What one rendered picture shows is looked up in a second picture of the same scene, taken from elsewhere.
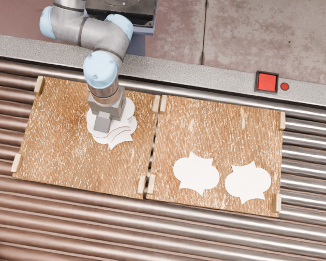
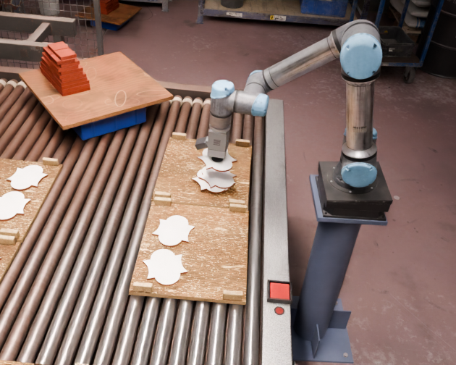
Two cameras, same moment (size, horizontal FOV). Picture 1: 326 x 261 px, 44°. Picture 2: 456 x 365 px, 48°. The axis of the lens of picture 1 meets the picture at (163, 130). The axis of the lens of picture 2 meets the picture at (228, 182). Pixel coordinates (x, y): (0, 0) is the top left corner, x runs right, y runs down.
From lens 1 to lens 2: 1.42 m
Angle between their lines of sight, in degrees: 53
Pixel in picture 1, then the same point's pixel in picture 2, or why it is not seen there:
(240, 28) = not seen: outside the picture
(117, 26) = (257, 95)
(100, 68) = (220, 84)
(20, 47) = (275, 138)
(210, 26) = not seen: outside the picture
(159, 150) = (194, 208)
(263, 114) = (239, 283)
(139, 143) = (200, 197)
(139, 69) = (273, 200)
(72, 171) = (174, 163)
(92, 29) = (252, 86)
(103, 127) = (199, 142)
